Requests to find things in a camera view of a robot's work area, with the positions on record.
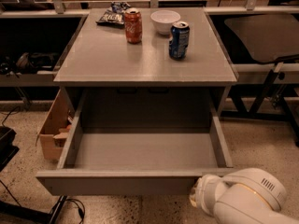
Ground grey top drawer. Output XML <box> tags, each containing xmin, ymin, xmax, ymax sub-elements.
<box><xmin>36</xmin><ymin>88</ymin><xmax>233</xmax><ymax>196</ymax></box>

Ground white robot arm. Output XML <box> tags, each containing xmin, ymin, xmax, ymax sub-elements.
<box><xmin>190</xmin><ymin>168</ymin><xmax>299</xmax><ymax>224</ymax></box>

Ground cardboard box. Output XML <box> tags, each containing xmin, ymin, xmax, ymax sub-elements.
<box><xmin>38</xmin><ymin>91</ymin><xmax>74</xmax><ymax>160</ymax></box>

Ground blue soda can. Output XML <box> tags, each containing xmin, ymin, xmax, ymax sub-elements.
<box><xmin>169</xmin><ymin>21</ymin><xmax>190</xmax><ymax>60</ymax></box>

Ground black office chair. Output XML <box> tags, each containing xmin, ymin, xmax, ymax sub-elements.
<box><xmin>223</xmin><ymin>13</ymin><xmax>299</xmax><ymax>147</ymax></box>

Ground white bowl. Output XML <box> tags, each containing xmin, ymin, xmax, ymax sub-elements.
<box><xmin>150</xmin><ymin>10</ymin><xmax>180</xmax><ymax>35</ymax></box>

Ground black stand base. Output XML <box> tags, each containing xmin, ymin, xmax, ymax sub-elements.
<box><xmin>0</xmin><ymin>126</ymin><xmax>66</xmax><ymax>224</ymax></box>

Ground red soda can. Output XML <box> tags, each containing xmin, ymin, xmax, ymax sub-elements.
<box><xmin>124</xmin><ymin>7</ymin><xmax>142</xmax><ymax>44</ymax></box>

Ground dark chip bag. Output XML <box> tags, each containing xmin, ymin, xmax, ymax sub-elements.
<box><xmin>96</xmin><ymin>2</ymin><xmax>131</xmax><ymax>26</ymax></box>

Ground black headphones on shelf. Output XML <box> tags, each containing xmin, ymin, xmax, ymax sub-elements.
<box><xmin>0</xmin><ymin>52</ymin><xmax>60</xmax><ymax>75</ymax></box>

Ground black floor cable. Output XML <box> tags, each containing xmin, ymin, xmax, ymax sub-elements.
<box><xmin>50</xmin><ymin>198</ymin><xmax>86</xmax><ymax>224</ymax></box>

